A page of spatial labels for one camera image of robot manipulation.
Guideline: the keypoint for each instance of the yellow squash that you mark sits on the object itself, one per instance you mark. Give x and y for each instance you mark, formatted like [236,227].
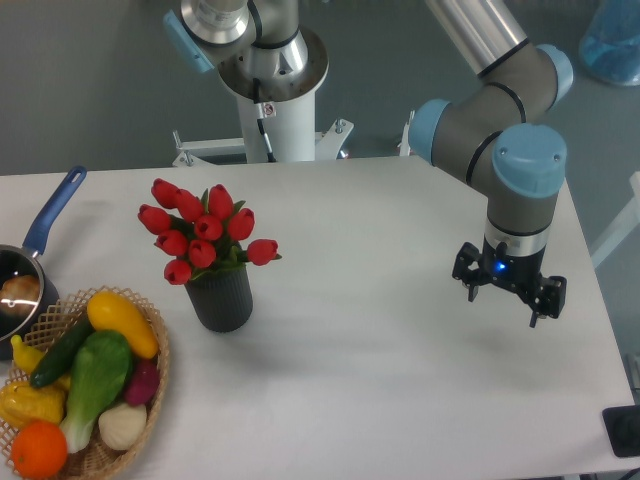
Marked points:
[108,310]

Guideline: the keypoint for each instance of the yellow bell pepper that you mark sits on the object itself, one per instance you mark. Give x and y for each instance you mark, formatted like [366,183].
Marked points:
[22,404]

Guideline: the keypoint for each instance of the blue handled saucepan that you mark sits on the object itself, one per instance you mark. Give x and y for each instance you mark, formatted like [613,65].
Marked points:
[24,260]

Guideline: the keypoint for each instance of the brown bread roll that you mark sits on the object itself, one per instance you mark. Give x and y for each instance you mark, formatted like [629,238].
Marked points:
[20,295]

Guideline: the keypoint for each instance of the orange fruit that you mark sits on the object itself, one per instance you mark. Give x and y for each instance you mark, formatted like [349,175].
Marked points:
[39,451]

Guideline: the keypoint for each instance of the white garlic bulb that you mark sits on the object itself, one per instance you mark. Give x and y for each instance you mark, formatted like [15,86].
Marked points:
[121,426]

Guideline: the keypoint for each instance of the green bok choy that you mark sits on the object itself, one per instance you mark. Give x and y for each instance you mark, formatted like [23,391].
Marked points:
[98,375]

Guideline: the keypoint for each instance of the green cucumber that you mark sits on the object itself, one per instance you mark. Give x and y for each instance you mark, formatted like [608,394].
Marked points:
[59,358]

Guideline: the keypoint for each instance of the black device at edge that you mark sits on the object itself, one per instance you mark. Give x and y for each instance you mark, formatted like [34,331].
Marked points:
[622,426]

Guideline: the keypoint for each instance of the purple radish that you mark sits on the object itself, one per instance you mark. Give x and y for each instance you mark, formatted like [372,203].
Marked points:
[143,383]

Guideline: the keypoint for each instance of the red tulip bouquet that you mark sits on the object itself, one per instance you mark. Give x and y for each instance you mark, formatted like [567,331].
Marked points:
[203,235]

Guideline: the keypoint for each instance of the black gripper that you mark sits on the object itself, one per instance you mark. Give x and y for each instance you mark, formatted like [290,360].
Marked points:
[519,275]

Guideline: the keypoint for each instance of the wicker basket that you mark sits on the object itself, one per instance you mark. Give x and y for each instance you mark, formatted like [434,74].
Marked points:
[97,460]

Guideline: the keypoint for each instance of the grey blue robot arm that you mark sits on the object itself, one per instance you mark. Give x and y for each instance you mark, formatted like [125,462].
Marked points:
[492,141]

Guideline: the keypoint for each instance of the dark grey ribbed vase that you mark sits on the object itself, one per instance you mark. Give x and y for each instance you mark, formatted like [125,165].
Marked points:
[223,302]

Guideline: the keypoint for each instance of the blue plastic container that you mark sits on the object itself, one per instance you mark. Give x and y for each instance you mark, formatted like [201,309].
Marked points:
[609,48]

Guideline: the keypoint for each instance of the small yellow banana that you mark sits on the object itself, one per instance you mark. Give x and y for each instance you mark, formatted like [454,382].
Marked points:
[25,357]

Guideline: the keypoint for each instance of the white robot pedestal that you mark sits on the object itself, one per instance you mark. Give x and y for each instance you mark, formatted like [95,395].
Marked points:
[275,92]

